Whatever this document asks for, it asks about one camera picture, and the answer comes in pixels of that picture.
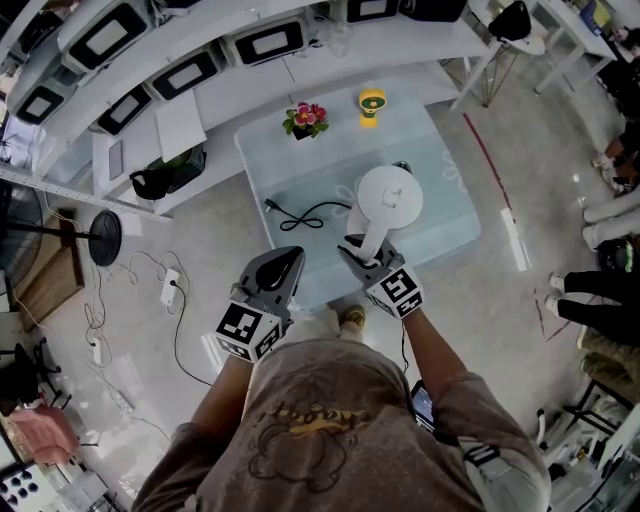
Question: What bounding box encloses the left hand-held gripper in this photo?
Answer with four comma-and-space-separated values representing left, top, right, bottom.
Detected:
208, 245, 307, 364

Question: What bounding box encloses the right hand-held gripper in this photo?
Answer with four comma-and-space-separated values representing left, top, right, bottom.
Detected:
337, 233, 425, 320

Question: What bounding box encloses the white electric kettle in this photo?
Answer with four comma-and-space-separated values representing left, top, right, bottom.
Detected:
344, 160, 426, 266

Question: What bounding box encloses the person's grey shoulder bag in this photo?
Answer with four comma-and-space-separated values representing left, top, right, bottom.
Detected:
458, 433, 552, 512

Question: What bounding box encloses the person's right forearm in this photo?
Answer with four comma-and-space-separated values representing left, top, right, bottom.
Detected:
399, 304, 474, 397

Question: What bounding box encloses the person's left forearm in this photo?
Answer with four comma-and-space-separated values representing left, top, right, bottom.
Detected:
189, 349, 257, 437

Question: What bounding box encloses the person's right yellow shoe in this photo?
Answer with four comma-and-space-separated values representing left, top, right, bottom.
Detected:
339, 305, 367, 335

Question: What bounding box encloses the light blue floral tablecloth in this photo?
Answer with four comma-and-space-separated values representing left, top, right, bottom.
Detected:
233, 77, 483, 312

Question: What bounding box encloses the black bag on shelf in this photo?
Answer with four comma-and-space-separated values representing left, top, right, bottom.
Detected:
128, 146, 208, 202

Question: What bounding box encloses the small yellow desk fan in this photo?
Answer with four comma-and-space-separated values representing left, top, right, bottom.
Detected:
357, 88, 388, 129

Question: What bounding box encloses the potted pink flower plant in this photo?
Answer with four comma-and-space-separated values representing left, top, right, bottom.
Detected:
281, 101, 331, 142

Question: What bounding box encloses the smartphone with lit screen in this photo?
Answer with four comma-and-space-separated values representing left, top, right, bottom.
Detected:
410, 379, 437, 434

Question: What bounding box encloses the black standing fan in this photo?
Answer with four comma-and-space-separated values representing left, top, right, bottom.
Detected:
0, 179, 124, 272

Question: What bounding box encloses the white flat board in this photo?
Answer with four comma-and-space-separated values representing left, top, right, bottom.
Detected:
154, 90, 208, 164

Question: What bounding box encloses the person's brown printed t-shirt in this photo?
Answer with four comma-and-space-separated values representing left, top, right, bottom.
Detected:
130, 337, 552, 512

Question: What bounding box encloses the white shelving unit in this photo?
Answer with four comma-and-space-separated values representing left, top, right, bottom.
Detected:
0, 0, 502, 224

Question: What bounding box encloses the grey tablet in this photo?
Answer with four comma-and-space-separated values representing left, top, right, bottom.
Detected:
107, 139, 125, 182

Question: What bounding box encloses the row of white microwave ovens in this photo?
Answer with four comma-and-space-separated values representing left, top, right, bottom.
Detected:
14, 0, 402, 137

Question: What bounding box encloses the clear glass jar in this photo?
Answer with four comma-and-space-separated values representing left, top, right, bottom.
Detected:
326, 22, 354, 59

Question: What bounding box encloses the wooden board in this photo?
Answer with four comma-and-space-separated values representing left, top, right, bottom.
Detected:
11, 208, 87, 334

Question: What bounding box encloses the dark green appliance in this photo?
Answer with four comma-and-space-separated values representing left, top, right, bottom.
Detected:
399, 0, 469, 24

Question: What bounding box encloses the round white side table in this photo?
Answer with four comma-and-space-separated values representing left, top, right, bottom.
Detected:
468, 0, 547, 109

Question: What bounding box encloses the black office chair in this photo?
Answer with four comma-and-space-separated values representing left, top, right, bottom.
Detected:
0, 336, 72, 417

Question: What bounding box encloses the white office chair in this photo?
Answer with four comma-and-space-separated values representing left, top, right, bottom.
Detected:
536, 406, 609, 482

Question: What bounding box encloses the black hat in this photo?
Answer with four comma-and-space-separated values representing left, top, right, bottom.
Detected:
487, 0, 533, 43

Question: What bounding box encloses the pink cushioned chair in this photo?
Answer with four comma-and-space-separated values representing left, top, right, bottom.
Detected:
8, 403, 82, 467

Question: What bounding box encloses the white rectangular table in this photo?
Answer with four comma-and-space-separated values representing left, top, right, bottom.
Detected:
531, 0, 619, 97

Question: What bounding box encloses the black power cord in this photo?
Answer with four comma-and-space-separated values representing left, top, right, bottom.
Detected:
263, 197, 353, 233

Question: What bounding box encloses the black floor cable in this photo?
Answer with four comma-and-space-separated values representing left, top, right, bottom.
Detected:
169, 279, 214, 389

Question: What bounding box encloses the black metal frame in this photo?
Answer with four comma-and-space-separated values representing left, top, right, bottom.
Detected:
563, 379, 637, 437

